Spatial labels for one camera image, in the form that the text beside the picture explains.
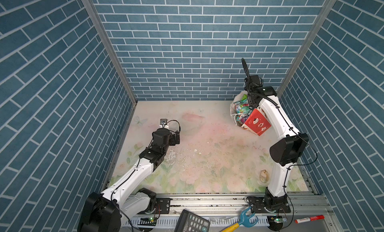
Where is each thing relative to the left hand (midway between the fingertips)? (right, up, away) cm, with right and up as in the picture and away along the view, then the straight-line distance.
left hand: (171, 131), depth 84 cm
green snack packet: (+43, +13, +7) cm, 45 cm away
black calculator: (+12, -40, -16) cm, 45 cm away
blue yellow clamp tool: (+39, -40, -15) cm, 58 cm away
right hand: (+51, +20, +1) cm, 54 cm away
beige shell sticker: (+53, -26, 0) cm, 59 cm away
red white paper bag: (+50, +5, +2) cm, 50 cm away
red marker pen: (+68, -40, -14) cm, 80 cm away
